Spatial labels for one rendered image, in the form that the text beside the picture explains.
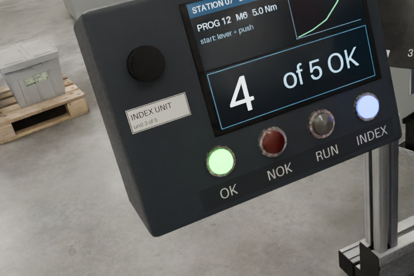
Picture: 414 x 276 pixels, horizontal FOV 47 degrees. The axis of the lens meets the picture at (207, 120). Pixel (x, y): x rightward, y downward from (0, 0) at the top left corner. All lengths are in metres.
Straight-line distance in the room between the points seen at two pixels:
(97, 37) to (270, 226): 1.76
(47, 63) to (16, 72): 0.21
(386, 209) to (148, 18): 0.40
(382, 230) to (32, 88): 3.09
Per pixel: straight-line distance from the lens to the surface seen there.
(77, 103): 3.50
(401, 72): 2.50
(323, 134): 0.43
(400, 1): 1.10
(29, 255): 2.32
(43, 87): 3.55
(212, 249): 2.01
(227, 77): 0.39
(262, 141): 0.41
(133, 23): 0.37
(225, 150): 0.40
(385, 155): 0.59
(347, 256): 1.81
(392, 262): 0.71
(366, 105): 0.45
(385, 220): 0.65
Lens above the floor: 1.32
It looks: 26 degrees down
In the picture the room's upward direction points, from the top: 11 degrees counter-clockwise
